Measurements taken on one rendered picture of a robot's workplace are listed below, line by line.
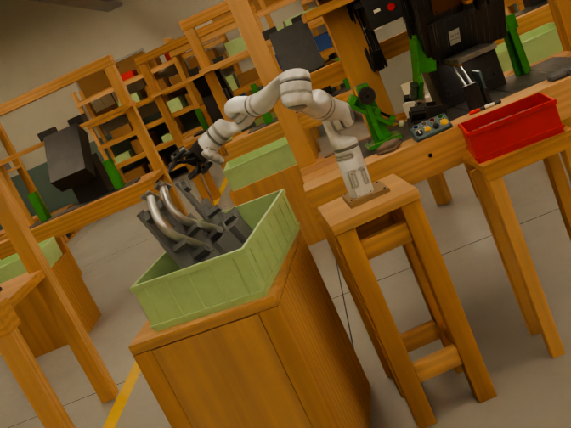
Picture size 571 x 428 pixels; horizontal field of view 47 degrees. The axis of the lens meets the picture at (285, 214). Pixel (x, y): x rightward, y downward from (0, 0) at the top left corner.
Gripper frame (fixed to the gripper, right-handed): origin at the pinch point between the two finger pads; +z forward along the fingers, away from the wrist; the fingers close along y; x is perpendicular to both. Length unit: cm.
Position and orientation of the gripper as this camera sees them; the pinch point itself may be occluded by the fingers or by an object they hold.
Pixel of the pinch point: (179, 172)
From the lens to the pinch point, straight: 230.3
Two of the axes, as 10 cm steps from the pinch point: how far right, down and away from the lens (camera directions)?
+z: -6.9, 6.1, 3.8
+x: 3.4, 7.4, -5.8
